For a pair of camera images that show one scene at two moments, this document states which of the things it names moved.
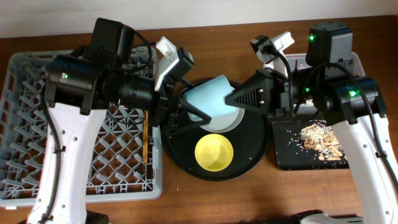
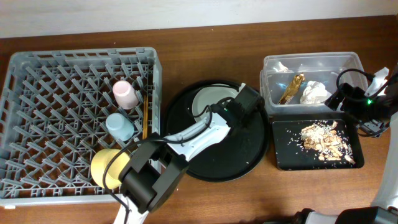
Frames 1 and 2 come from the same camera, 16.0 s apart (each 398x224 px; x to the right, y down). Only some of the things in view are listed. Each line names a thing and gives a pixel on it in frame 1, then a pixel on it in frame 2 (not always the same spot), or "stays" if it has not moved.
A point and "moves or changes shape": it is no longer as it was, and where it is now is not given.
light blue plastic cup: [209, 96] -> [119, 127]
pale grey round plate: [223, 124] moves or changes shape
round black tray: [249, 140] stays
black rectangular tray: [291, 155] stays
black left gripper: [164, 109] -> [252, 101]
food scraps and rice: [320, 138] stays
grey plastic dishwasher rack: [125, 161] stays
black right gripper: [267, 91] -> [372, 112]
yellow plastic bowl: [214, 152] -> [112, 177]
